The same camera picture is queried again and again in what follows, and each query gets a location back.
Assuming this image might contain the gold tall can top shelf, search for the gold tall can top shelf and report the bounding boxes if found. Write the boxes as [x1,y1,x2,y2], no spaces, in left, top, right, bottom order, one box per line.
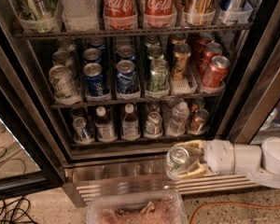
[176,0,216,27]

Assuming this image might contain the clear water bottle top shelf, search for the clear water bottle top shelf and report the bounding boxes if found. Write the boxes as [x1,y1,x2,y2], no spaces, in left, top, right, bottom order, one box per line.
[61,0,99,32]

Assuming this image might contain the fridge right glass door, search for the fridge right glass door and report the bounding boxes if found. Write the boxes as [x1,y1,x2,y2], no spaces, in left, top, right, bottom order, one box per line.
[209,0,280,144]

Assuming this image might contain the green tall can top shelf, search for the green tall can top shelf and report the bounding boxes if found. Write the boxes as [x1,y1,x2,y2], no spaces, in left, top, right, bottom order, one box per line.
[16,0,58,33]

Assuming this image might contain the right brown tea bottle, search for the right brown tea bottle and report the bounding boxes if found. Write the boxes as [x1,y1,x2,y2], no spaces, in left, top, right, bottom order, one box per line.
[122,104,140,140]

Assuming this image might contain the coca-cola bottle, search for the coca-cola bottle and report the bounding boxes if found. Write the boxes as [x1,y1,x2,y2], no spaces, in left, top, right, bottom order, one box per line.
[143,0,174,28]
[104,0,136,30]

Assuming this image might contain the gold brown can front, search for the gold brown can front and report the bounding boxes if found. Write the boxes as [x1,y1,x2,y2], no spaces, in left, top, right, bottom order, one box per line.
[171,43,191,81]

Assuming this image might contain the red can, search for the red can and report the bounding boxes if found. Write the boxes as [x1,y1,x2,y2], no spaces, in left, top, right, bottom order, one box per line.
[197,42,223,77]
[202,56,230,88]
[193,32,216,63]

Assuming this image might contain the blue can front centre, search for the blue can front centre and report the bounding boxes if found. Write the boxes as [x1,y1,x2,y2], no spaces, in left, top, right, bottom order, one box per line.
[116,60,139,94]

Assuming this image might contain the fridge glass door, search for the fridge glass door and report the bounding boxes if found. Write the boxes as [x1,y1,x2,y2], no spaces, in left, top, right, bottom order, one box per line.
[0,12,65,201]
[209,0,280,144]

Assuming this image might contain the red can middle right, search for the red can middle right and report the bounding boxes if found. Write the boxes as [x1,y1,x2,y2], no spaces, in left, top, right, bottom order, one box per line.
[197,42,223,77]

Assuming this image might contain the fridge left glass door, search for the fridge left glass door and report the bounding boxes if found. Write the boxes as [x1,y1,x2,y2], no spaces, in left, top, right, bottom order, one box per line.
[0,12,65,201]

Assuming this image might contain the white green can front left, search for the white green can front left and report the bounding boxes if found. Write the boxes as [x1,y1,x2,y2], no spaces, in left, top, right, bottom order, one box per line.
[49,65,81,105]

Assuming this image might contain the left brown tea bottle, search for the left brown tea bottle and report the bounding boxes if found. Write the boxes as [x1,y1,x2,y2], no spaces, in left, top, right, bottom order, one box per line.
[94,106,116,142]

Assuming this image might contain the silver green 7up can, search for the silver green 7up can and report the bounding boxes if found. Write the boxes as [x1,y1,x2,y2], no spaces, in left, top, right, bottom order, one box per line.
[166,146,189,181]

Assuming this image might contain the left coca-cola bottle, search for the left coca-cola bottle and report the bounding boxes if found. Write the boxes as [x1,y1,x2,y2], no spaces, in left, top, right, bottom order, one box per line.
[104,0,136,30]

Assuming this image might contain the blue pepsi can front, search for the blue pepsi can front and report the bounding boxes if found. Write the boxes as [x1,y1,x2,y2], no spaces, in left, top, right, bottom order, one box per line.
[83,63,109,97]

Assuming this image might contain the brown tea bottle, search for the brown tea bottle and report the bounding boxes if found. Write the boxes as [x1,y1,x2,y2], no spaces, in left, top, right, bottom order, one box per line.
[122,104,140,140]
[94,106,116,142]

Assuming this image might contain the green mountain dew can front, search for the green mountain dew can front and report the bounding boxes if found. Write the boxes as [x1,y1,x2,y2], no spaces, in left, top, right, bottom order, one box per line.
[147,59,169,92]

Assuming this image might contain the red can front right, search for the red can front right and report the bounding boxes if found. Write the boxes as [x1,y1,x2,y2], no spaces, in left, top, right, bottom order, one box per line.
[202,56,230,88]

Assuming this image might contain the right coca-cola bottle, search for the right coca-cola bottle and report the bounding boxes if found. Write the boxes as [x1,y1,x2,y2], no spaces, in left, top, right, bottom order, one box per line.
[143,0,174,28]

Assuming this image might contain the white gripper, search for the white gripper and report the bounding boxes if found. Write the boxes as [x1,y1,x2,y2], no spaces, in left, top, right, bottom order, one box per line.
[175,140,234,181]

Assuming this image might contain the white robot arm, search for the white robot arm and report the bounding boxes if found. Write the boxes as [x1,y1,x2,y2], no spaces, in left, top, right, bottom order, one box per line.
[176,137,280,189]

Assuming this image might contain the copper can bottom right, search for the copper can bottom right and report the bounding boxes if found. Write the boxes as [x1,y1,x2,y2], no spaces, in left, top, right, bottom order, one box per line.
[189,108,209,134]

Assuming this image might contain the blue silver can bottom left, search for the blue silver can bottom left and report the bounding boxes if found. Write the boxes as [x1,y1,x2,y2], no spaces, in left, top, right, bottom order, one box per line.
[73,117,91,142]

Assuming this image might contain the black cables on floor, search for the black cables on floor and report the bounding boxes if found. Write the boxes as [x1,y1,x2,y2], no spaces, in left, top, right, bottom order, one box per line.
[0,196,40,224]

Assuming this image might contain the clear plastic bin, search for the clear plastic bin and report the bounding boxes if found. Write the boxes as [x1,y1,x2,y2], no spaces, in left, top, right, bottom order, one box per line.
[86,190,188,224]

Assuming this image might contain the fridge bottom vent grille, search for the fridge bottom vent grille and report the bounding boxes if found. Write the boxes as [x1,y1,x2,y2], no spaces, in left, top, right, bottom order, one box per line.
[63,156,258,207]

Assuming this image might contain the small water bottle bottom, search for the small water bottle bottom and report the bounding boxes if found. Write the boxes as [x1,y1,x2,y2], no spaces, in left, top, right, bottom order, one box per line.
[166,102,189,136]

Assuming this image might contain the red can back right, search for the red can back right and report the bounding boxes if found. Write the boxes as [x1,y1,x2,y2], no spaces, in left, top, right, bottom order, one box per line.
[193,32,216,63]

